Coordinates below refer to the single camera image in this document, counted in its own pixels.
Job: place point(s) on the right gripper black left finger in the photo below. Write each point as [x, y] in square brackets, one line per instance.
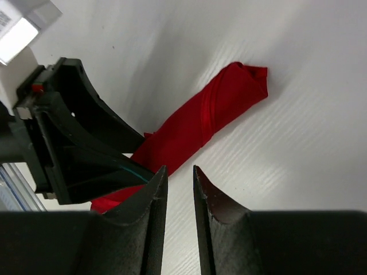
[127, 239]

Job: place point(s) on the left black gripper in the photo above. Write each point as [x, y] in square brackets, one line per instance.
[76, 146]

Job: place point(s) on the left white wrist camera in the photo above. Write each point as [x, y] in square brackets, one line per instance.
[21, 23]

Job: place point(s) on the aluminium front rail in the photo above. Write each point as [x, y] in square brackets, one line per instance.
[16, 193]

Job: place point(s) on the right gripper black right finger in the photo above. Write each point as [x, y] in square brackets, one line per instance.
[235, 240]

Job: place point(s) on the red cloth napkin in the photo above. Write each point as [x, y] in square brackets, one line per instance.
[234, 90]

